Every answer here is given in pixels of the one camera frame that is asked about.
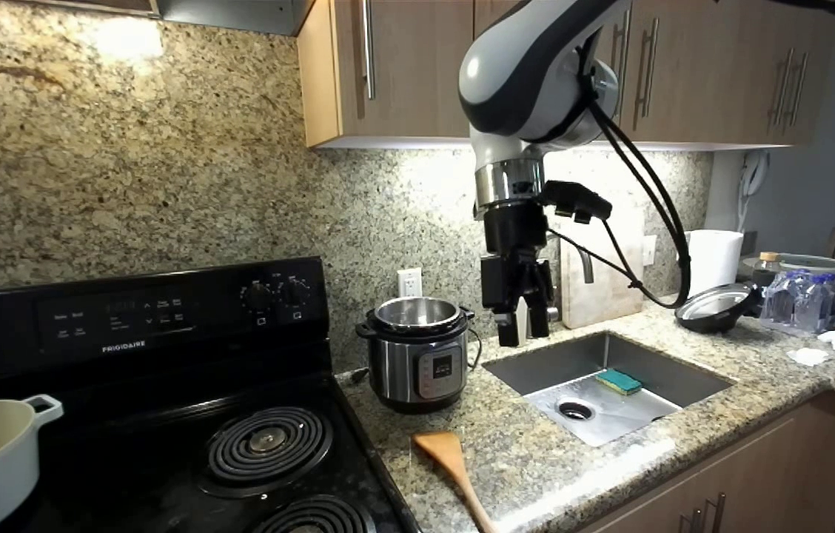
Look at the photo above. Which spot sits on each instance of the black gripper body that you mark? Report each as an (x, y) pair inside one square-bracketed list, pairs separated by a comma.
[(514, 232)]

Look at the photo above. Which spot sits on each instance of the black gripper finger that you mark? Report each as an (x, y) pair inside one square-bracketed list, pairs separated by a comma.
[(541, 312), (507, 315)]

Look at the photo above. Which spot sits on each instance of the wooden spoon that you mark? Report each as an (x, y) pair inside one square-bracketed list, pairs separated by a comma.
[(450, 462)]

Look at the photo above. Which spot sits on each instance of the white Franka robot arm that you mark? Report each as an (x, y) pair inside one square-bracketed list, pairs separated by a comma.
[(507, 69)]

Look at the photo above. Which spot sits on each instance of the stainless steel pressure cooker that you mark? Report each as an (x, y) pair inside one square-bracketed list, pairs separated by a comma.
[(418, 370)]

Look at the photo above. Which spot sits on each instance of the silver kitchen faucet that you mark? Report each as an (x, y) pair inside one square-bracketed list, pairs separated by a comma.
[(588, 263)]

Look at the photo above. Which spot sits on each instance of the light stone cutting board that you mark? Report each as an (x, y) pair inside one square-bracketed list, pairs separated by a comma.
[(613, 277)]

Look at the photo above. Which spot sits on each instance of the green sponge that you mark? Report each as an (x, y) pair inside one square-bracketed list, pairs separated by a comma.
[(621, 380)]

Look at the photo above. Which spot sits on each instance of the stainless steel sink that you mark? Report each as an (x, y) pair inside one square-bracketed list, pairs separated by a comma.
[(625, 385)]

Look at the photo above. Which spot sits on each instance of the white paper towel roll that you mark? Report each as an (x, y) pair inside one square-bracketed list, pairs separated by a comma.
[(718, 263)]

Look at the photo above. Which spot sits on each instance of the wooden upper cabinet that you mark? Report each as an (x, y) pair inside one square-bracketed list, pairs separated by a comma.
[(406, 69)]

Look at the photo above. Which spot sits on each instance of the wooden cabinet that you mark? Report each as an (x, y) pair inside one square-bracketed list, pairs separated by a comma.
[(783, 473), (406, 69)]

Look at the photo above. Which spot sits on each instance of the clear plastic water bottle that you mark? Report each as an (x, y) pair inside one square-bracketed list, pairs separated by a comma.
[(779, 300), (820, 303)]

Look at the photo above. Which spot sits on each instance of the black coil stove burner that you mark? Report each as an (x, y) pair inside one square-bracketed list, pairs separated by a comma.
[(314, 516), (267, 445)]

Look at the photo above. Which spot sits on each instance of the round glass tray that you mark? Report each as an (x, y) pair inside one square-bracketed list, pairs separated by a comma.
[(813, 263)]

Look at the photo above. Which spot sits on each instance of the wooden lower cabinet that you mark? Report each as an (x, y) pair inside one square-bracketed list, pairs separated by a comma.
[(783, 473)]

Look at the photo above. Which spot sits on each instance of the metal range hood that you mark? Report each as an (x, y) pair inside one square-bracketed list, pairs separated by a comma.
[(228, 11)]

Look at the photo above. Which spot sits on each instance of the black electric stove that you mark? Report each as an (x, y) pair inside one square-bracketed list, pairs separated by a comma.
[(141, 325)]

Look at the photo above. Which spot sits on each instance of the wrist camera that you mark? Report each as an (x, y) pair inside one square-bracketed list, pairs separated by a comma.
[(575, 200)]

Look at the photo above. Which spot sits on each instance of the white wall outlet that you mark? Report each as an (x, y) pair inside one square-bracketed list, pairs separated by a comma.
[(410, 281)]

